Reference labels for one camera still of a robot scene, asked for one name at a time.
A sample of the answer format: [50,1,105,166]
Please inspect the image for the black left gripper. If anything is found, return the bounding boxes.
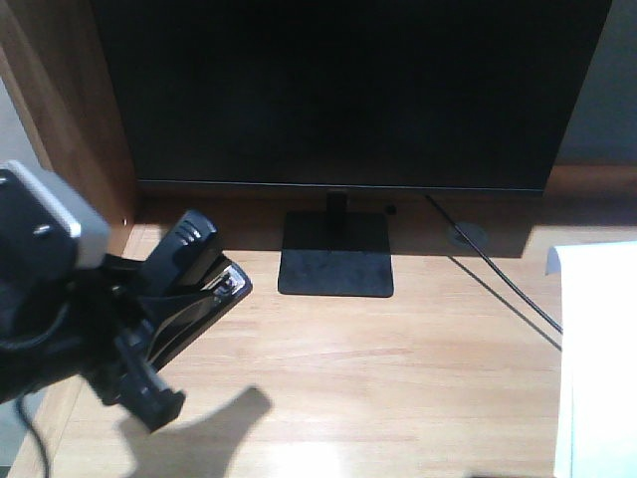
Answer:
[0,271,188,433]

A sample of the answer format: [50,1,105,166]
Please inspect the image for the black stapler with orange button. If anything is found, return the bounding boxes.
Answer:
[102,208,254,372]

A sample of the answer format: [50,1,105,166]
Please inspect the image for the white paper sheets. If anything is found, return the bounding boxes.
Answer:
[546,241,636,477]

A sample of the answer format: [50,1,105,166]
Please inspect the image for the wooden desk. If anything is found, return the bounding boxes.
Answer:
[0,0,637,478]

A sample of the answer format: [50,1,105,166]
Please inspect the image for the black monitor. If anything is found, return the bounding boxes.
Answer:
[90,1,611,298]

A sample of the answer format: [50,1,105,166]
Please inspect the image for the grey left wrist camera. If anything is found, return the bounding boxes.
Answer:
[1,160,110,281]

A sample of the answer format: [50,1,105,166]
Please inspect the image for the black monitor cable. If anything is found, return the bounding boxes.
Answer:
[425,193,564,334]

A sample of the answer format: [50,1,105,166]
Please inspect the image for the grey desk cable grommet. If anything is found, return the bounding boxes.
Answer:
[447,222,489,249]

